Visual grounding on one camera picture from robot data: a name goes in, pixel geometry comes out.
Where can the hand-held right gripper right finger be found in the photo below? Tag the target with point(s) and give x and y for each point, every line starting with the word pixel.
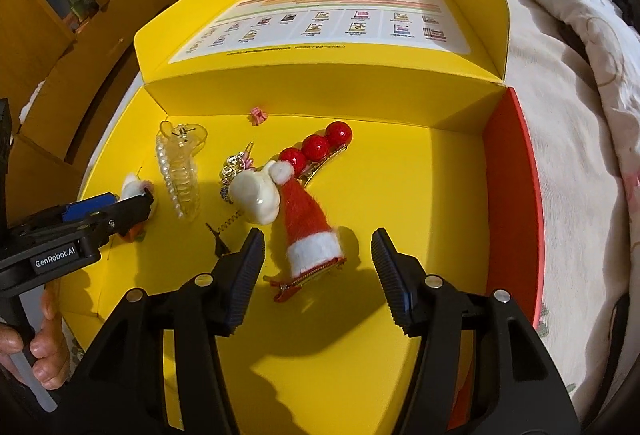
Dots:
pixel 392 275

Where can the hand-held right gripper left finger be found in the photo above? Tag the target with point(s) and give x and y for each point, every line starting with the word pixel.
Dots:
pixel 247 275

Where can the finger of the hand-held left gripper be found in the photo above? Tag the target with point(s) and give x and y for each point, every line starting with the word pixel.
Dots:
pixel 127 212
pixel 87 207

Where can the white plush duck hair clip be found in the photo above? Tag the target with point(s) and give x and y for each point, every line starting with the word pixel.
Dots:
pixel 132 187

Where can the red santa hat hair clip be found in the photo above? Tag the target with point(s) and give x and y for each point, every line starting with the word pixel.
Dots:
pixel 305 225

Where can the yellow cardboard box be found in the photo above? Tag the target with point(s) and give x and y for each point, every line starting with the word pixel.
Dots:
pixel 400 175

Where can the person's left hand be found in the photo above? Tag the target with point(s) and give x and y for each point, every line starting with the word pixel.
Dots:
pixel 47 350

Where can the black spiral hair pin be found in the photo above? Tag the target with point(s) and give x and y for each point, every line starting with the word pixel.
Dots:
pixel 216 235

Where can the clear pearl hair claw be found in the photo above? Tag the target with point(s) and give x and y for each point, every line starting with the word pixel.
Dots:
pixel 182 175

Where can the white mushroom hair clip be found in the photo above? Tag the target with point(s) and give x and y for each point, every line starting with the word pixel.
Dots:
pixel 255 200

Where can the rhinestone charm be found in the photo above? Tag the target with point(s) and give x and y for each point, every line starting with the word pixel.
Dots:
pixel 231 172

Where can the orange wooden wardrobe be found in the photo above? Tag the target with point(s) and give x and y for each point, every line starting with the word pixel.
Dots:
pixel 60 80

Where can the red ball hair clip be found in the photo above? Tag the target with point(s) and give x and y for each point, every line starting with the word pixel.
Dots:
pixel 315 146

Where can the tiny hair clip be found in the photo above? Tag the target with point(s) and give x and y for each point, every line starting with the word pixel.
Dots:
pixel 258 116

